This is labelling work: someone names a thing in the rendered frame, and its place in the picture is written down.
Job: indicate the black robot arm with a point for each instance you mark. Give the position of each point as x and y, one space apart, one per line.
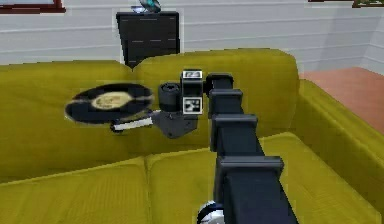
246 173

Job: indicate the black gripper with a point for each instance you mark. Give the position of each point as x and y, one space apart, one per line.
173 110

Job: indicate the olive green sofa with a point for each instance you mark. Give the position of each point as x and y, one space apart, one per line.
66 160

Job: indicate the teal round object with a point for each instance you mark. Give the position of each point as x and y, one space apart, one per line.
148 5

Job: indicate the black chest of drawers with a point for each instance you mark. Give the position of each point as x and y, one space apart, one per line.
148 36

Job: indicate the white round object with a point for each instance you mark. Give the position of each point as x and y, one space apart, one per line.
208 213

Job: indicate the dark red framed window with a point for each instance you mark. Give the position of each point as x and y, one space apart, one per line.
31 6

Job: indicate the dark framed picture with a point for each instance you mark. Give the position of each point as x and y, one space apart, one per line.
353 2

